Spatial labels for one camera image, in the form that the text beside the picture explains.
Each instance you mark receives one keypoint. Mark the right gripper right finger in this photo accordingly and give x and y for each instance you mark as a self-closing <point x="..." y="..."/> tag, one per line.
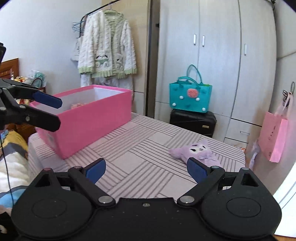
<point x="231" y="203"/>

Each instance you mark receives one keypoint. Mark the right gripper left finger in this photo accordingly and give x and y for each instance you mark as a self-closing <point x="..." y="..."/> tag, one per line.
<point x="61" y="203"/>

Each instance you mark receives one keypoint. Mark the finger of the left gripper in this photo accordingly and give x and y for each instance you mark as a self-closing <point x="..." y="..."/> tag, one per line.
<point x="47" y="99"/>
<point x="41" y="119"/>

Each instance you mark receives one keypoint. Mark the pink floral fabric scrunchie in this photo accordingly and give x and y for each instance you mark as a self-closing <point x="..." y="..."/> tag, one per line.
<point x="77" y="105"/>

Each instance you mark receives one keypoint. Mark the pink storage box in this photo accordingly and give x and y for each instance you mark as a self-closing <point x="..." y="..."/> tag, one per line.
<point x="106" y="108"/>

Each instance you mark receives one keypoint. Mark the wooden bedside cabinet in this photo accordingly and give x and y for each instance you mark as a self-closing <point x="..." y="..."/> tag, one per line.
<point x="9" y="69"/>

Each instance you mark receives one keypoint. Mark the striped table cover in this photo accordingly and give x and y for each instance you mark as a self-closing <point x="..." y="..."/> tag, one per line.
<point x="138" y="162"/>

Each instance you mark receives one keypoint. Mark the clear plastic bag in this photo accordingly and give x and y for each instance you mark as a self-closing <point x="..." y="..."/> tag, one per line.
<point x="253" y="153"/>

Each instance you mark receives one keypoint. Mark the purple plush toy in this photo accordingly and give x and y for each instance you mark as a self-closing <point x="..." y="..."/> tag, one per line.
<point x="200" y="151"/>

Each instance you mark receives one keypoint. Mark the pink paper gift bag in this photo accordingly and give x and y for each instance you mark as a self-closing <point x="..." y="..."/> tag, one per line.
<point x="274" y="131"/>

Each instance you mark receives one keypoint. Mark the white fleece jacket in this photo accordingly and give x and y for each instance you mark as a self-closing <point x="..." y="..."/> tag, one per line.
<point x="107" y="47"/>

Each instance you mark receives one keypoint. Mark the black suitcase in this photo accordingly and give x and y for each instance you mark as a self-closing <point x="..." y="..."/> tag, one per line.
<point x="202" y="123"/>

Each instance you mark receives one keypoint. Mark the teal felt handbag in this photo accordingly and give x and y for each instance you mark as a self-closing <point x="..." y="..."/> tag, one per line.
<point x="188" y="94"/>

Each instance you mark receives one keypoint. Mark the white wardrobe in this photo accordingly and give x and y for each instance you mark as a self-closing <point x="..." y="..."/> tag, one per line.
<point x="230" y="45"/>

